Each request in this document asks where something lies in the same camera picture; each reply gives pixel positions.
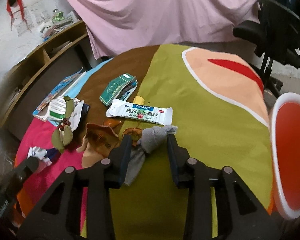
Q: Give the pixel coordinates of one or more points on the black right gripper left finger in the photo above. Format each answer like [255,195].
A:
[107,174]

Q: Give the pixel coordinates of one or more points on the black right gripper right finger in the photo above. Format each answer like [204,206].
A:
[191,174]

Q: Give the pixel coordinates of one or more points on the brown dried fruit peel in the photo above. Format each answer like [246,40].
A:
[97,144]

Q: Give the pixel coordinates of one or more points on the grey cloth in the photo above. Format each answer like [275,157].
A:
[151,139]

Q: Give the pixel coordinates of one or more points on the white paper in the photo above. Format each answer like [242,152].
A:
[45,156]

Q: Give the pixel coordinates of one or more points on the white medicine sachet box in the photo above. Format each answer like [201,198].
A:
[155,115]

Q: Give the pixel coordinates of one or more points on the green white leaflet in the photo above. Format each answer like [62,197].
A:
[57,108]

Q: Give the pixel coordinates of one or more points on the green cigarette pack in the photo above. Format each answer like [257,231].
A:
[119,88]

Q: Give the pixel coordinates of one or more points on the red white trash bin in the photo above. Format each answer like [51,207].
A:
[285,146]

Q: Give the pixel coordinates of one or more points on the small orange peel piece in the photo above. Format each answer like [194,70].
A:
[112,123]

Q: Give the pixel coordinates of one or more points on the colourful patchwork tablecloth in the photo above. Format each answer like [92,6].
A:
[222,120]

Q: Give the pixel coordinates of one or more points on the yellow bottle cap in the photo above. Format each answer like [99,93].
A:
[139,100]

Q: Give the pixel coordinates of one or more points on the blue illustrated book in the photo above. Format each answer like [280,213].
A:
[62,89]

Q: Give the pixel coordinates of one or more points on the wooden shelf unit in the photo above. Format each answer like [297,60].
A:
[26,85]

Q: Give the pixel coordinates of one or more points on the pink hanging sheet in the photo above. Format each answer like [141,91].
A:
[116,26]

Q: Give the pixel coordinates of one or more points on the black office chair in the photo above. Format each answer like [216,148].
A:
[276,36]

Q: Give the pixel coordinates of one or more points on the green candy jar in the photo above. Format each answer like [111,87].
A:
[58,16]

